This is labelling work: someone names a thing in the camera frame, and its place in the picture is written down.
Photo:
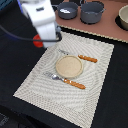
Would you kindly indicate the beige woven placemat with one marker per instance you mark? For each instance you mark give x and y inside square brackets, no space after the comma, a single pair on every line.
[74,99]

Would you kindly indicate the knife with wooden handle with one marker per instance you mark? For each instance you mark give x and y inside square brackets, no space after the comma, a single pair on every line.
[80,56]

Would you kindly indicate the red toy sausage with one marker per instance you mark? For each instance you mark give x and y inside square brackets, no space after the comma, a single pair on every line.
[37,41]

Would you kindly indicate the round beige wooden plate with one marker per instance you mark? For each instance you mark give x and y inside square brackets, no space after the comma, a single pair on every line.
[69,66]

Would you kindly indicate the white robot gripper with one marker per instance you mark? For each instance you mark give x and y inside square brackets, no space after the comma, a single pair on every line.
[43,18]

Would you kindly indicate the beige bowl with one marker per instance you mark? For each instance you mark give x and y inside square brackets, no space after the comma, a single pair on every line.
[123,14]

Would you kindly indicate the grey frying pan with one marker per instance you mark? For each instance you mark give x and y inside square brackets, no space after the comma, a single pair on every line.
[71,6]

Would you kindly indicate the dark grey cooking pot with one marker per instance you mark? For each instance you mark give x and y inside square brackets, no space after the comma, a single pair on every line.
[91,12]

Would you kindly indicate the fork with wooden handle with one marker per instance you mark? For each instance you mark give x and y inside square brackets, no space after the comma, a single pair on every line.
[55,77]

